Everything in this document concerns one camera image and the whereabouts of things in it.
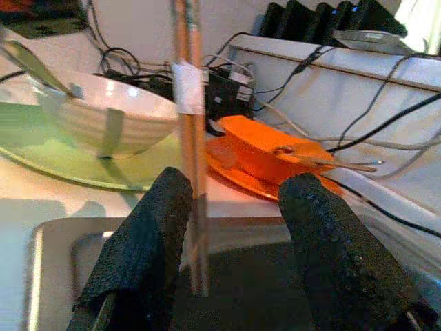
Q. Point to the stainless steel sink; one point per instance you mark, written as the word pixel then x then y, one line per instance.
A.
pixel 55 269

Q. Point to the long black power strip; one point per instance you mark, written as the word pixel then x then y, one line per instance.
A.
pixel 155 86

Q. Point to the green plate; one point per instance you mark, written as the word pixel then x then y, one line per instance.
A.
pixel 41 138

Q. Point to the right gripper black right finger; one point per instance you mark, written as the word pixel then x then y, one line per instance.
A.
pixel 337 258

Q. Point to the white ceramic bowl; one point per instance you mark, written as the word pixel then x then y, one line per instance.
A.
pixel 144 113

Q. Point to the silver round metal dish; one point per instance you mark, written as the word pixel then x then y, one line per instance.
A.
pixel 368 37

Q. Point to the wooden chopstick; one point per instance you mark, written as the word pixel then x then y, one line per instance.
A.
pixel 344 165
pixel 186 145

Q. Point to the orange bowl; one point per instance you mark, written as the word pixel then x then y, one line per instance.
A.
pixel 262 138

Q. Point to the black battery blue light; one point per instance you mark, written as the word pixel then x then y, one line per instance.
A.
pixel 379 19
pixel 344 20
pixel 270 20
pixel 296 20
pixel 320 22

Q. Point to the white paper chopstick band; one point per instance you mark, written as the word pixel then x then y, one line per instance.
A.
pixel 187 89

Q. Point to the black charger white label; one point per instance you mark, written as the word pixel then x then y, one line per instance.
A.
pixel 224 96

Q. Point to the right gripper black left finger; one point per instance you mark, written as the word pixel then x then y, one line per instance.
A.
pixel 138 248

